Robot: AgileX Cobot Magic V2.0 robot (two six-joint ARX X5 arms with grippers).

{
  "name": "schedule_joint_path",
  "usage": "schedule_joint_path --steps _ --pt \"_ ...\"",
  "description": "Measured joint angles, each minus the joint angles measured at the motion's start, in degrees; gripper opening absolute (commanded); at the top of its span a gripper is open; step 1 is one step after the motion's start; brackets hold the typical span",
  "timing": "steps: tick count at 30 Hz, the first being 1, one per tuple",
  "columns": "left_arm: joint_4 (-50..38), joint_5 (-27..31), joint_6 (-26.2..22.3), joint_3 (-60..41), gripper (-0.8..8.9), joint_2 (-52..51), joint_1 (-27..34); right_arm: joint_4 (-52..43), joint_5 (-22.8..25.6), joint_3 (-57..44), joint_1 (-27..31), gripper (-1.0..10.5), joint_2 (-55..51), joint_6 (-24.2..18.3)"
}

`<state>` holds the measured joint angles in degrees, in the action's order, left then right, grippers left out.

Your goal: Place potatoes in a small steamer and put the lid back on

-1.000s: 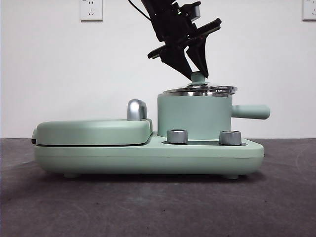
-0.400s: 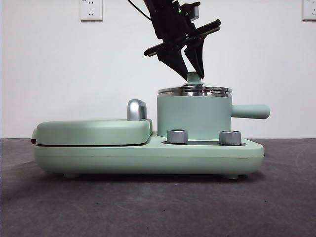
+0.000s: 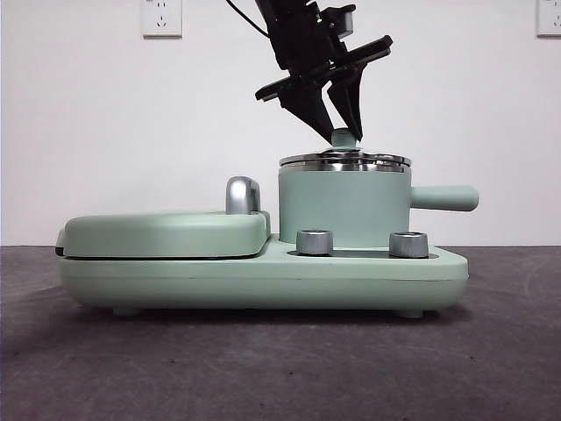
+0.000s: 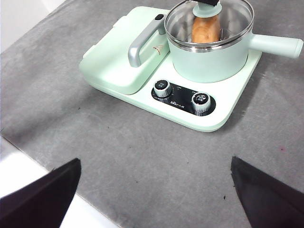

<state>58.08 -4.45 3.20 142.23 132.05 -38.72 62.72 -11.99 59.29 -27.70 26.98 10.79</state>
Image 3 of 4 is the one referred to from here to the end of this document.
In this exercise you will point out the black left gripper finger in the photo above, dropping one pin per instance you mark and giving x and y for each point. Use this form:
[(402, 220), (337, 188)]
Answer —
[(348, 96), (307, 107)]

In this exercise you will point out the glass pot lid green knob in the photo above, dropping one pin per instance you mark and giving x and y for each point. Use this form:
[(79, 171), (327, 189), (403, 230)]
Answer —
[(346, 159)]

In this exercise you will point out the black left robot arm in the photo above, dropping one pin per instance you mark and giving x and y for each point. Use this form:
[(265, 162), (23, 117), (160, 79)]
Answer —
[(285, 6)]

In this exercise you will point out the silver control knob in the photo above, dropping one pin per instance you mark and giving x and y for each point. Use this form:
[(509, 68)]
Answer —
[(315, 242), (409, 244)]

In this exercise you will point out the mint green breakfast maker base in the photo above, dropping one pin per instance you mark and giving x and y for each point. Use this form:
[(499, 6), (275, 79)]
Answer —
[(263, 285)]

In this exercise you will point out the mint green hinged griddle cover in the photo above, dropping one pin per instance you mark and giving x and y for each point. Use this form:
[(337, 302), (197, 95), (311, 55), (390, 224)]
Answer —
[(166, 234)]

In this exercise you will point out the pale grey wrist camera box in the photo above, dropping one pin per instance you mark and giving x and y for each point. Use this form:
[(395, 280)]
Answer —
[(346, 22)]

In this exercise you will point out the white wall socket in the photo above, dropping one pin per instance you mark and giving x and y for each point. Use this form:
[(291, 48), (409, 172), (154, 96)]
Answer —
[(161, 19), (550, 19)]

